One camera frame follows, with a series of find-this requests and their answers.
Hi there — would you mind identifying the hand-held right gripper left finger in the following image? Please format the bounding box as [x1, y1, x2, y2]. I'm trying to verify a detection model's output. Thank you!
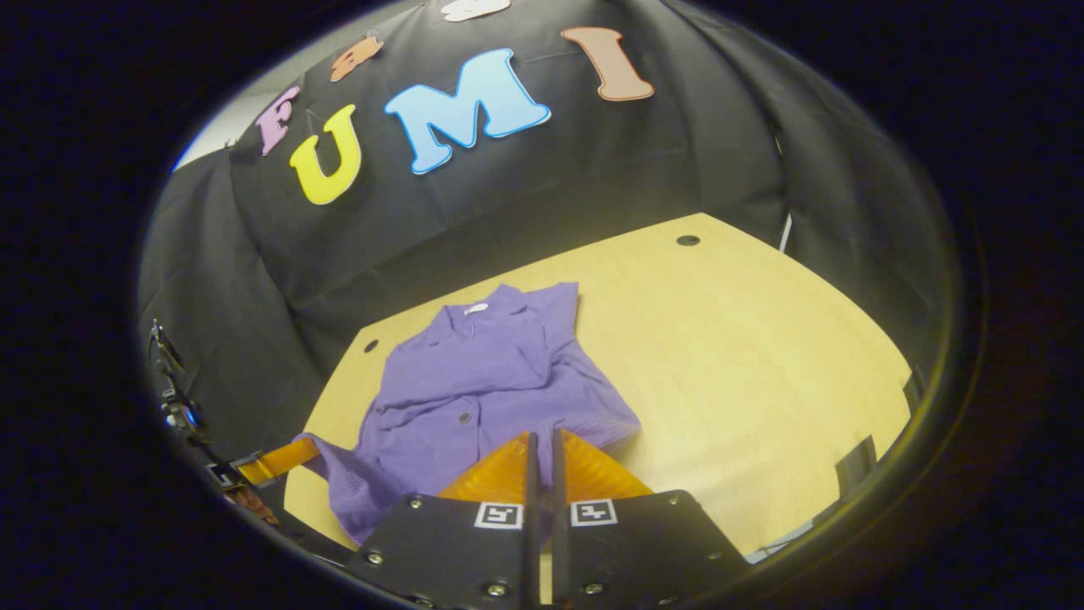
[347, 430, 540, 610]

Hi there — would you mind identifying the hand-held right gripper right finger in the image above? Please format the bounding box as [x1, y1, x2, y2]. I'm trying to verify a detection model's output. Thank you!
[550, 426, 750, 610]

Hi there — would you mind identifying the purple collared shirt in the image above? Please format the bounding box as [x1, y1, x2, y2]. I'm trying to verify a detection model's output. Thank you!
[292, 282, 642, 545]

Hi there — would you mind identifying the black backdrop cloth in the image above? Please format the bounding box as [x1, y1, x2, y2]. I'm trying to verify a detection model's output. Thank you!
[135, 0, 962, 463]

